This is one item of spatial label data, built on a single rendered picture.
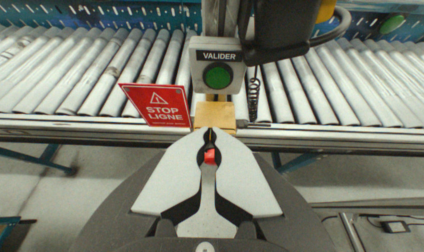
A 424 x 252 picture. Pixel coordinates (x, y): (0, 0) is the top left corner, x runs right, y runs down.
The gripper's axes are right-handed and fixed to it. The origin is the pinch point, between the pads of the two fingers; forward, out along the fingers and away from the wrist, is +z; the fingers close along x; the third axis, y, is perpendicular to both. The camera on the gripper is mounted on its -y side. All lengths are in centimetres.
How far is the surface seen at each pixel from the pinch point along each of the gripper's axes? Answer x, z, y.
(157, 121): -11.6, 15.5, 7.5
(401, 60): 79, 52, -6
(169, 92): -6.8, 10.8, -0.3
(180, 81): -10.5, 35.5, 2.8
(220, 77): 1.0, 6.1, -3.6
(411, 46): 92, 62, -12
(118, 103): -28.0, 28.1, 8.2
